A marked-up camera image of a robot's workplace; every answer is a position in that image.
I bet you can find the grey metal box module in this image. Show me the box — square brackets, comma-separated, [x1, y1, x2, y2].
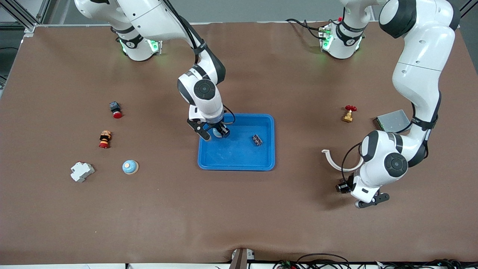
[375, 109, 413, 134]

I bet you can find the brown table mat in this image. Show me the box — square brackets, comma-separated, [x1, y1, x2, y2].
[0, 21, 478, 264]

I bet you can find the white circuit breaker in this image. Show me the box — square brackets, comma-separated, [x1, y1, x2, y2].
[70, 161, 95, 183]

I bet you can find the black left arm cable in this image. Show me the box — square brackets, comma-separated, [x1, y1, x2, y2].
[341, 103, 439, 184]

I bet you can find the blue plastic tray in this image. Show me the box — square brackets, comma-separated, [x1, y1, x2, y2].
[198, 113, 276, 171]

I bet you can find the white half-round pipe clamp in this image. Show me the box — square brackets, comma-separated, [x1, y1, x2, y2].
[321, 149, 364, 172]

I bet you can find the black arm base cable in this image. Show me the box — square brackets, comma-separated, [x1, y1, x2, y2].
[286, 18, 323, 40]

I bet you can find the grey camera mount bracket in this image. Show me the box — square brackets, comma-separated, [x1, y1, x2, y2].
[229, 248, 256, 269]

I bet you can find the brass valve with red handle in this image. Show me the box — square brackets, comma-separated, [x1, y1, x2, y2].
[341, 105, 357, 123]

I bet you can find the black cable bundle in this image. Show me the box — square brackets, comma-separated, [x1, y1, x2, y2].
[272, 253, 478, 269]

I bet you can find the aluminium frame profile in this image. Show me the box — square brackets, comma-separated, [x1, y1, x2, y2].
[457, 0, 478, 19]
[0, 0, 51, 38]

